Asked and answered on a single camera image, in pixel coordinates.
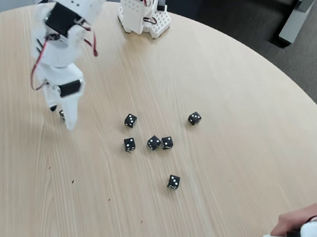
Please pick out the black die white pips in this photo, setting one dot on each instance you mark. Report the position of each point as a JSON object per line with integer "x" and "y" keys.
{"x": 173, "y": 182}
{"x": 194, "y": 118}
{"x": 154, "y": 143}
{"x": 129, "y": 144}
{"x": 167, "y": 143}
{"x": 61, "y": 114}
{"x": 130, "y": 120}

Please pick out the person's hand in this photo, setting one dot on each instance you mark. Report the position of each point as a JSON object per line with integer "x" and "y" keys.
{"x": 293, "y": 219}

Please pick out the grey desk leg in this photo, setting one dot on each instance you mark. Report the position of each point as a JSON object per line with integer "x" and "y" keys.
{"x": 293, "y": 22}

